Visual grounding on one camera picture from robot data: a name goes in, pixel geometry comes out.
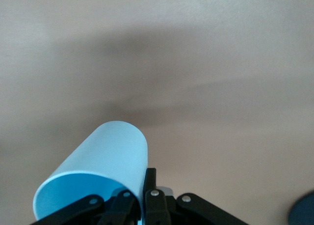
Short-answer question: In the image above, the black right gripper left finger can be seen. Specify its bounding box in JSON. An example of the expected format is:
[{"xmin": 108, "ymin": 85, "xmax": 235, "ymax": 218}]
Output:
[{"xmin": 30, "ymin": 189, "xmax": 142, "ymax": 225}]

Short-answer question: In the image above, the black round pot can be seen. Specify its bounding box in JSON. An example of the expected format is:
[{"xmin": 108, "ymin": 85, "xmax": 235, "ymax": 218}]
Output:
[{"xmin": 288, "ymin": 190, "xmax": 314, "ymax": 225}]

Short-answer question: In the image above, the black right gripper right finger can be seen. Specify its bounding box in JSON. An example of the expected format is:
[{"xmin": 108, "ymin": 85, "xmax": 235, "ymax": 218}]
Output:
[{"xmin": 143, "ymin": 168, "xmax": 250, "ymax": 225}]

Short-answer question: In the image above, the light blue plastic cup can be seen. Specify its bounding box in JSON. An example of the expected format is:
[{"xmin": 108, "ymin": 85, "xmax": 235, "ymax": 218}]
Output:
[{"xmin": 32, "ymin": 120, "xmax": 149, "ymax": 222}]

